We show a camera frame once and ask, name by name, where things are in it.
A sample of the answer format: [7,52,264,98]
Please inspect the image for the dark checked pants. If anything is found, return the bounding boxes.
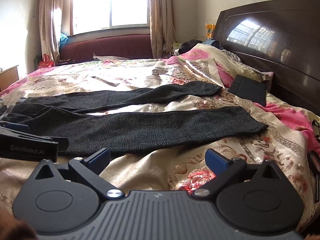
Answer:
[4,81,267,157]

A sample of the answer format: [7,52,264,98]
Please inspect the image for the wooden cabinet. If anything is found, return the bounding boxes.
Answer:
[0,66,19,92]

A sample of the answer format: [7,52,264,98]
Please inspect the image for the floral bedspread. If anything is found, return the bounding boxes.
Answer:
[1,45,319,230]

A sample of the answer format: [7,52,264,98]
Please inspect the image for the black tablet case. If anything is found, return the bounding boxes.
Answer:
[228,75,266,107]

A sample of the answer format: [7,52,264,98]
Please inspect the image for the red gift bag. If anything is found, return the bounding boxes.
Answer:
[38,54,55,69]

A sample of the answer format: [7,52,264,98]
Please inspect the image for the floral pillow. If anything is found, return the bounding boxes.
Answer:
[166,43,273,90]

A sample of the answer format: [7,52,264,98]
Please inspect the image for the blue plastic bag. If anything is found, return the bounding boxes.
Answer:
[59,33,68,50]

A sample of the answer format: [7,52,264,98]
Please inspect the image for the black bag on nightstand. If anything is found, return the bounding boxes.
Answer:
[178,40,202,55]

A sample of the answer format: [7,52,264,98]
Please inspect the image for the maroon sofa bench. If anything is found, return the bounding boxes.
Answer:
[60,34,153,63]

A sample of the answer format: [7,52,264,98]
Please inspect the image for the yellow package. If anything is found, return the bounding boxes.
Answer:
[206,23,215,40]

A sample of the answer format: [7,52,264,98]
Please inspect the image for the dark wooden headboard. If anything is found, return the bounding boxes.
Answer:
[214,0,320,114]

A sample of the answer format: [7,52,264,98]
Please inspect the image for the right beige curtain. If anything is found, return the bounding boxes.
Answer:
[149,0,176,59]

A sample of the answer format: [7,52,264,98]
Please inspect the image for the beige curtain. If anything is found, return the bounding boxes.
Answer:
[149,0,176,59]
[39,0,71,62]

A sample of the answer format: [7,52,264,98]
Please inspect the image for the left beige curtain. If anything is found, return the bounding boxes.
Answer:
[39,0,71,62]

